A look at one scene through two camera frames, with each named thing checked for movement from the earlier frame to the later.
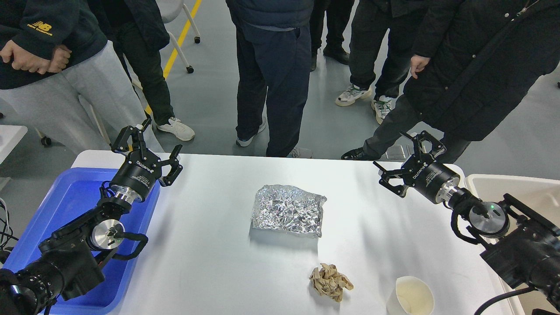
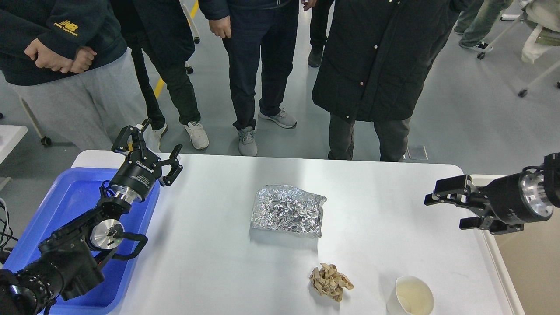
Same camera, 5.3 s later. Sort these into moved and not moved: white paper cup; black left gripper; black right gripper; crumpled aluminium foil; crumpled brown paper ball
Moved: black right gripper
Not moved: white paper cup; black left gripper; crumpled aluminium foil; crumpled brown paper ball
